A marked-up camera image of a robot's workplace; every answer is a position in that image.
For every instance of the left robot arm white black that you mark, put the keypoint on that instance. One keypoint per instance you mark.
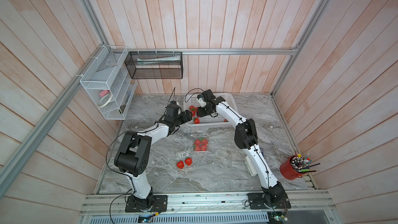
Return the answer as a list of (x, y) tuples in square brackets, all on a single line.
[(132, 156)]

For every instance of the clear plastic clamshell container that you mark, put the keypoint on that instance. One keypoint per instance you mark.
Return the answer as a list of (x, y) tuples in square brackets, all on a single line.
[(200, 144)]

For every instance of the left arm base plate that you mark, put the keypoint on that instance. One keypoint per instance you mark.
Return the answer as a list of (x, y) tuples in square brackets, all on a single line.
[(154, 203)]

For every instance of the pink note pad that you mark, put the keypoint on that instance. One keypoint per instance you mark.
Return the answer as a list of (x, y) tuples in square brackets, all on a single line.
[(103, 93)]

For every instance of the white perforated plastic basket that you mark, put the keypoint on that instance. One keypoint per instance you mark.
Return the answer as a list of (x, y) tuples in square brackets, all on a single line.
[(215, 120)]

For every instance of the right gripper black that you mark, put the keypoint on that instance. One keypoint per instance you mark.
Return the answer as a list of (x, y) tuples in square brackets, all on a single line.
[(200, 113)]

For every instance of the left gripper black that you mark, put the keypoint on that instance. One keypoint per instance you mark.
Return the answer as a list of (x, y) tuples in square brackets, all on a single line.
[(185, 119)]

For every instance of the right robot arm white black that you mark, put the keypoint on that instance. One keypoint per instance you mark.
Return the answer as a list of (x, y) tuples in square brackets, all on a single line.
[(246, 139)]

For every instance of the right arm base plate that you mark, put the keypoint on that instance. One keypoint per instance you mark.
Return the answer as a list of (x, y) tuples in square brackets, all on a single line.
[(265, 201)]

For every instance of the black mesh wall basket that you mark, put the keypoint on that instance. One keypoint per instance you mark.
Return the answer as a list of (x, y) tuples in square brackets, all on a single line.
[(154, 65)]

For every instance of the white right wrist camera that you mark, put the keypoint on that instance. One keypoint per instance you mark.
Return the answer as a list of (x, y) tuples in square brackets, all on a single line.
[(201, 100)]

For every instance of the white wire wall shelf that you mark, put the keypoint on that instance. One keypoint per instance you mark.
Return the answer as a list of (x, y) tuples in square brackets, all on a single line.
[(107, 71)]

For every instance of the red pen cup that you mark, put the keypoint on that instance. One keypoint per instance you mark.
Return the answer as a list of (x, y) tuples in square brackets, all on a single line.
[(287, 170)]

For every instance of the roll of tape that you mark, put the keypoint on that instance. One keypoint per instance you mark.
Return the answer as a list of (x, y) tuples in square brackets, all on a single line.
[(105, 100)]

